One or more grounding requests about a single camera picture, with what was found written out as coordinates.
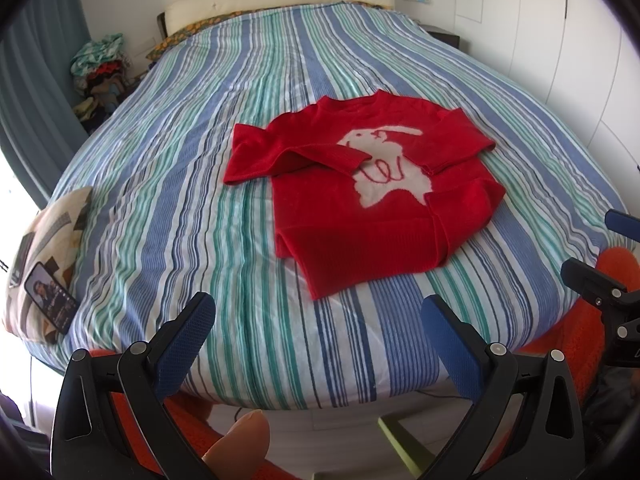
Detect red sweater with white rabbit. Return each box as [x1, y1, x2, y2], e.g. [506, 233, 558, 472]
[224, 91, 506, 299]

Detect pile of colourful clothes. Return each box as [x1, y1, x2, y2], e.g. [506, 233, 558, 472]
[70, 32, 129, 133]

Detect person's left hand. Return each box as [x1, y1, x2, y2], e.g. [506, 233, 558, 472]
[202, 411, 270, 480]

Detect green stool leg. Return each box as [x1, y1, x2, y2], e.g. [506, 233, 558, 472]
[378, 415, 435, 479]

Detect black smartphone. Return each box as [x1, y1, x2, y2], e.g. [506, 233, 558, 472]
[24, 262, 78, 335]

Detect patterned cushion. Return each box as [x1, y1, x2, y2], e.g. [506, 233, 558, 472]
[1, 186, 93, 344]

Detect blue green striped bedspread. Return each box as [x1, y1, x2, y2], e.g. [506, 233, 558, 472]
[28, 3, 623, 410]

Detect white wardrobe doors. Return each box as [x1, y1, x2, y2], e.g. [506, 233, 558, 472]
[453, 0, 640, 172]

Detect dark wooden nightstand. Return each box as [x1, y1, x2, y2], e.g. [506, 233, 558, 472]
[420, 24, 460, 49]

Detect teal blue curtain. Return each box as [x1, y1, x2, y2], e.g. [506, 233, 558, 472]
[1, 0, 90, 208]

